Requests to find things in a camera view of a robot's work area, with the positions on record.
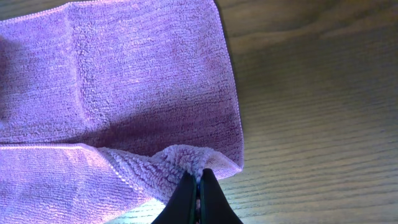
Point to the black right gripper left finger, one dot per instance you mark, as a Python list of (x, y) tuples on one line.
[(181, 207)]

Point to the purple cloth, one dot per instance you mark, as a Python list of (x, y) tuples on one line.
[(105, 104)]

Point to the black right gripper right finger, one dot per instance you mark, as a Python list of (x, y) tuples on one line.
[(214, 207)]

